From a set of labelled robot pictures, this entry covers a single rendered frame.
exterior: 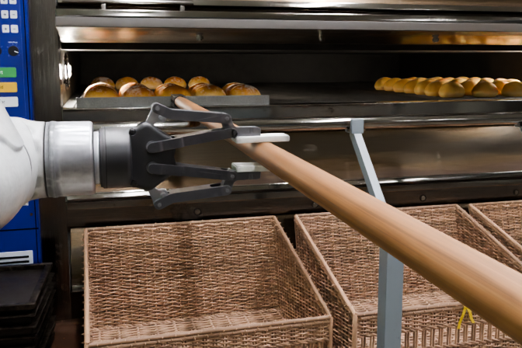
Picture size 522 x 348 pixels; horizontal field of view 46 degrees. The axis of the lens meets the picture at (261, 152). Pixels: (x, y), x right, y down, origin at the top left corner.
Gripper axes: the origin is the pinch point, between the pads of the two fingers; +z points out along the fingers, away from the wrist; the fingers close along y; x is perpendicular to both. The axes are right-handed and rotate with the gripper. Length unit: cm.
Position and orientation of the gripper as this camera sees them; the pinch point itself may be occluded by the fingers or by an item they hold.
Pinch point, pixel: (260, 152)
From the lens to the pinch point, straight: 79.8
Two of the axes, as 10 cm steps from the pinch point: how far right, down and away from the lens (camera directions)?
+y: 0.0, 9.9, 1.5
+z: 9.7, -0.3, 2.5
